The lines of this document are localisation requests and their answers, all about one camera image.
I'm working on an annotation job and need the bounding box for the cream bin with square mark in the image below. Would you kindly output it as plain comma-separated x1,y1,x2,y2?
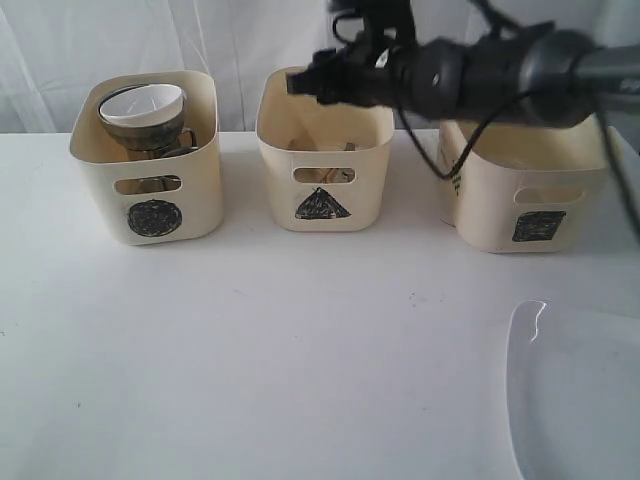
441,117,608,254

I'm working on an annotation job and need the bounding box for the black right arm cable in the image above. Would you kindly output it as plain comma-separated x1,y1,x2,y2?
332,0,640,231

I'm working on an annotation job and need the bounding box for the cream bin with circle mark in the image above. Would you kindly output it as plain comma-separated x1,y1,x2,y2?
69,71,223,245

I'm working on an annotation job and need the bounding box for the wooden chopstick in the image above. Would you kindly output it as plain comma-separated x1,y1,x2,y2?
288,138,337,184

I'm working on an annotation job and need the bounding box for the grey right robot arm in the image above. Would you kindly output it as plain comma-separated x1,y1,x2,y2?
286,1,639,128

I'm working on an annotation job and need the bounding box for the large white plate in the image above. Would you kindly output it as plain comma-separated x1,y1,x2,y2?
505,300,639,479

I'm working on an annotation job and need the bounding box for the cream bin with triangle mark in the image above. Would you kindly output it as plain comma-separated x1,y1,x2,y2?
256,67,395,232

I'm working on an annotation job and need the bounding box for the white ceramic bowl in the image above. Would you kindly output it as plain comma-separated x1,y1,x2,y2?
99,84,185,128

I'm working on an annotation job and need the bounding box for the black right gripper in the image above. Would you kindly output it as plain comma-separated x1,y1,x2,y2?
285,1,418,107

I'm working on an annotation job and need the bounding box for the stainless steel bowl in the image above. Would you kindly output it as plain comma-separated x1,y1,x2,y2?
96,84,186,151

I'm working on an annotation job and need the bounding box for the steel mug with handle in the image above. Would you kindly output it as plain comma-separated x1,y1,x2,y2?
127,127,198,161

